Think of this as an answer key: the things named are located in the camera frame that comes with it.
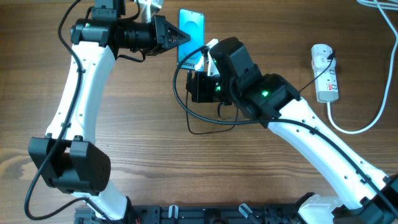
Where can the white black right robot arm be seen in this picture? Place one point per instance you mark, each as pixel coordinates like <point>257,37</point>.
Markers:
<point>364,194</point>

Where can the white power strip socket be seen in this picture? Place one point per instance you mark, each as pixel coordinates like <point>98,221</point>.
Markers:
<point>323,65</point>

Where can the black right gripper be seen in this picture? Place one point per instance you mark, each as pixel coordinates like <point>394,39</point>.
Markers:
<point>200,93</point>

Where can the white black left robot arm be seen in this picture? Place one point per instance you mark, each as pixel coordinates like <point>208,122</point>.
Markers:
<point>67,157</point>

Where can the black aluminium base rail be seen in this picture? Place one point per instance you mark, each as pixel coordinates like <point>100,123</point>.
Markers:
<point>266,214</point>

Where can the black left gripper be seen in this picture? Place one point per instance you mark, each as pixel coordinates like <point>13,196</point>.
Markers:
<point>162,28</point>

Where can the blue Galaxy S25 smartphone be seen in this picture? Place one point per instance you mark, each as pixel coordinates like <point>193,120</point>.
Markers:
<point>192,23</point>

